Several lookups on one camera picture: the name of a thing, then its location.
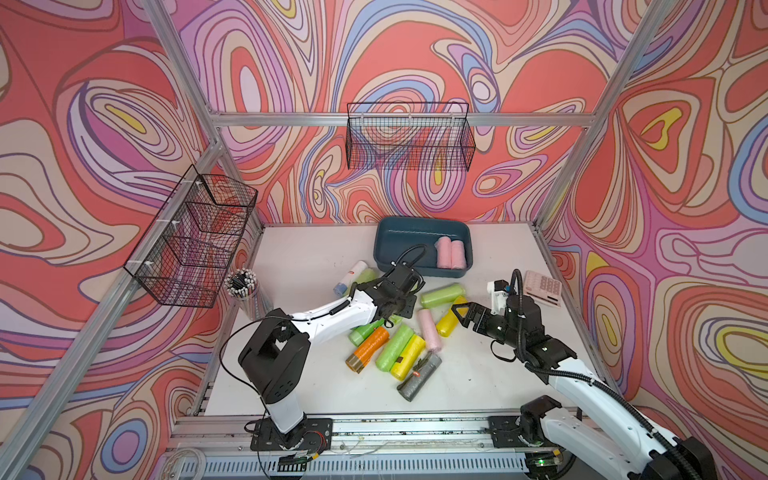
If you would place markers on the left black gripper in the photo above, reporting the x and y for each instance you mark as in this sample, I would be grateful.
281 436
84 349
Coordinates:
411 303

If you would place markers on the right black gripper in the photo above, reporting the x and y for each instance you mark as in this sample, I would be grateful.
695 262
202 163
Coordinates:
473 311

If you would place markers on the teal plastic storage box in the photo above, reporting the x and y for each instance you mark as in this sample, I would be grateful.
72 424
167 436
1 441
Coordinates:
417 238

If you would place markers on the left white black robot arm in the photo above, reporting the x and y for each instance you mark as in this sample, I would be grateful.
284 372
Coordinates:
274 357

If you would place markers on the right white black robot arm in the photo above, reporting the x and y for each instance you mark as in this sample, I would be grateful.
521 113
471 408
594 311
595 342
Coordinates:
623 443

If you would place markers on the light green roll upper right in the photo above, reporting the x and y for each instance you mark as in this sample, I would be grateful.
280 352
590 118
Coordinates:
445 295

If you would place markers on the thin pink trash bag roll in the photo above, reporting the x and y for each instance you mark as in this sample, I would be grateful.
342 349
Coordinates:
429 331

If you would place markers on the green roll beside yellow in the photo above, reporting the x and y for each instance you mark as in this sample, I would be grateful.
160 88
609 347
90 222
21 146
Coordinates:
394 347

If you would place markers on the orange trash bag roll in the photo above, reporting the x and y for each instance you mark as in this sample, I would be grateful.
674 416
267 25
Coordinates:
362 356

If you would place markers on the white blue trash bag roll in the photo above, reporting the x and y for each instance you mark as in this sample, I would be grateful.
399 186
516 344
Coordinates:
352 274

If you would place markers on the grey trash bag roll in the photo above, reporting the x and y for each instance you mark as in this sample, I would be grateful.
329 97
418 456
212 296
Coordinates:
420 374

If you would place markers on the pink calculator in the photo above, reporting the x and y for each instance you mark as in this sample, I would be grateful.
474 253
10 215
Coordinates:
543 288

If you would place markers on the clear cup of pencils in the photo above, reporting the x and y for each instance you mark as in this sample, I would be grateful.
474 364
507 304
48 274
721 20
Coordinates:
245 288

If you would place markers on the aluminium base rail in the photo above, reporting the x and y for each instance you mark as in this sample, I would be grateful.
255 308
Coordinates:
453 445

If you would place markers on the back black wire basket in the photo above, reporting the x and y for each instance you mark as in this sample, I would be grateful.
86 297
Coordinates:
409 135

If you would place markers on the black wire basket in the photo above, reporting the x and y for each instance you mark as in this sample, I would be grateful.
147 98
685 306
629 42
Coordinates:
409 135
184 257

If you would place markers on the left black wire basket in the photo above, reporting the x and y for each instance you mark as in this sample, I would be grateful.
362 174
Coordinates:
184 257

